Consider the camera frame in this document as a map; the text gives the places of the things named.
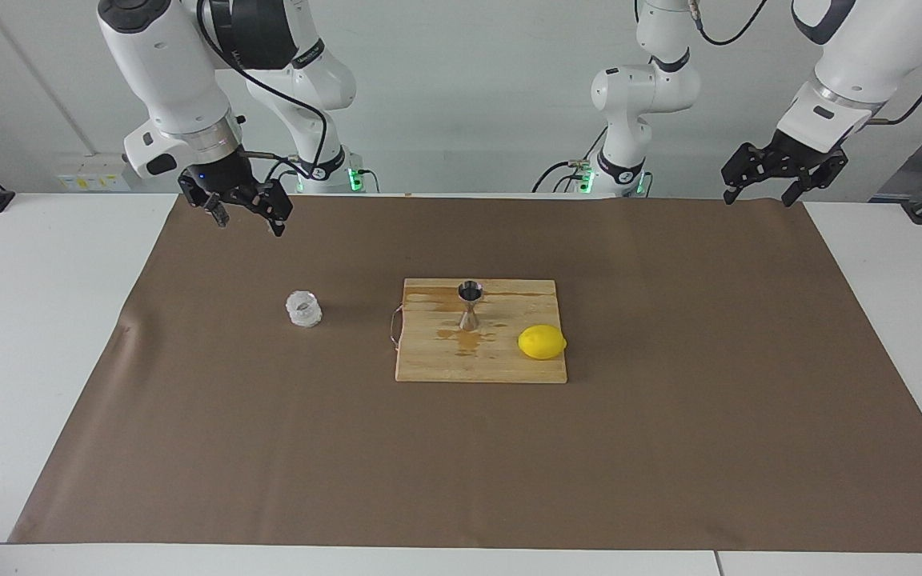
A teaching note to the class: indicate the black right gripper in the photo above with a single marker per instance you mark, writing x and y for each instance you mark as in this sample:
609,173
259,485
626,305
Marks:
221,176

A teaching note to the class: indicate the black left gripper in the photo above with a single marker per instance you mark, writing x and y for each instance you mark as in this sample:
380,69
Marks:
793,156

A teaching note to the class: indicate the clear textured glass cup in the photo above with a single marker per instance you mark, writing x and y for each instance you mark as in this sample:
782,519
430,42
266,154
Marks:
304,310

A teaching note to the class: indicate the steel double jigger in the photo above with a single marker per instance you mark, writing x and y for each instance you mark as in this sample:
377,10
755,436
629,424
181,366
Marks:
471,320

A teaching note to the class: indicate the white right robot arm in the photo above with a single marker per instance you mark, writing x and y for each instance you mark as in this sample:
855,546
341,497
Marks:
165,72

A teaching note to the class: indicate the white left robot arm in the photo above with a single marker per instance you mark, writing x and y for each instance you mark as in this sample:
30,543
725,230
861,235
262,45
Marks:
861,56

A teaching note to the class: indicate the brown paper table mat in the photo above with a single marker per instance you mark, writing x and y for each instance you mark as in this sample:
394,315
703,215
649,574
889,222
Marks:
269,448

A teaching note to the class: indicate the wooden cutting board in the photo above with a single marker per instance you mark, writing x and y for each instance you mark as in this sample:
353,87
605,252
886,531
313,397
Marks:
477,360

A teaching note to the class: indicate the yellow lemon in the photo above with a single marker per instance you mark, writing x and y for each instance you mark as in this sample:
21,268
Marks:
541,342

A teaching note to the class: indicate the white yellow wall socket box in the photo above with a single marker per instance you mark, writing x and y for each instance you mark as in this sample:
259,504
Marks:
93,172

